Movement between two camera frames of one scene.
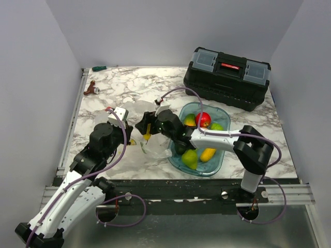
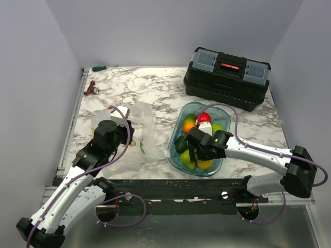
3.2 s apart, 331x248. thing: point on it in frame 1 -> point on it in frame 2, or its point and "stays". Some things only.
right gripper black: x=148 y=118 -> x=199 y=155
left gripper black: x=129 y=130 stays
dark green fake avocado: x=180 y=149 stays
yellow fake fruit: x=148 y=135 -> x=205 y=165
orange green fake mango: x=190 y=120 stays
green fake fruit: x=216 y=126 stays
